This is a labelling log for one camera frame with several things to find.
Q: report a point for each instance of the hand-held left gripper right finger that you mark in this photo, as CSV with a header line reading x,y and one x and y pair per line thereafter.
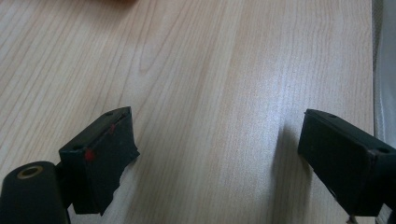
x,y
339,168

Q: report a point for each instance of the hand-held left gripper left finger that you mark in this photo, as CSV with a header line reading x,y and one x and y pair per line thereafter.
x,y
106,168

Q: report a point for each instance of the pale grey fabric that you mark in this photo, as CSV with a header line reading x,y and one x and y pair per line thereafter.
x,y
386,77

